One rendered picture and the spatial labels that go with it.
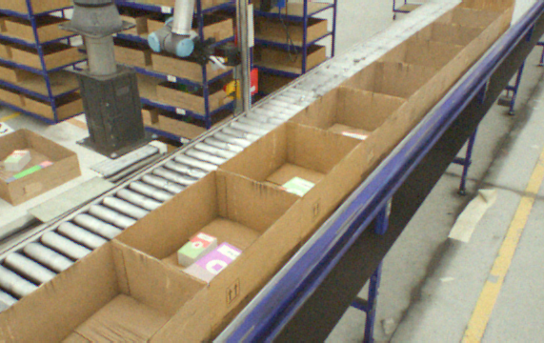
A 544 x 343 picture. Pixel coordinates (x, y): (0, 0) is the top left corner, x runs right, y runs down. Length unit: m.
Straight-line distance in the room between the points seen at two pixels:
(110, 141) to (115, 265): 1.06
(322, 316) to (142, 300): 0.58
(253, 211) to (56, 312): 0.58
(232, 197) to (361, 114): 0.78
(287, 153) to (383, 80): 0.79
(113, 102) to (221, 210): 0.86
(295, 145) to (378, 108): 0.42
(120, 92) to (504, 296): 2.01
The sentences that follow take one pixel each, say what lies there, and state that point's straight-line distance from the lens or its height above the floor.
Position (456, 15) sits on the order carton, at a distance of 3.53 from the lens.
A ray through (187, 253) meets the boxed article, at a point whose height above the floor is 0.93.
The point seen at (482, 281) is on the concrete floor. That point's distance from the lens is 2.86.
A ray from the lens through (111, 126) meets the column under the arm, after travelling 2.26.
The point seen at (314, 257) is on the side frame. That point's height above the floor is 0.91.
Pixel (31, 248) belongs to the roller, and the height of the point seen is 0.75.
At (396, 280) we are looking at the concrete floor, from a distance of 2.74.
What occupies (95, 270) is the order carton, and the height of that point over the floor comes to 1.00.
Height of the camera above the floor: 1.79
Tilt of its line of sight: 30 degrees down
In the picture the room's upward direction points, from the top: 1 degrees counter-clockwise
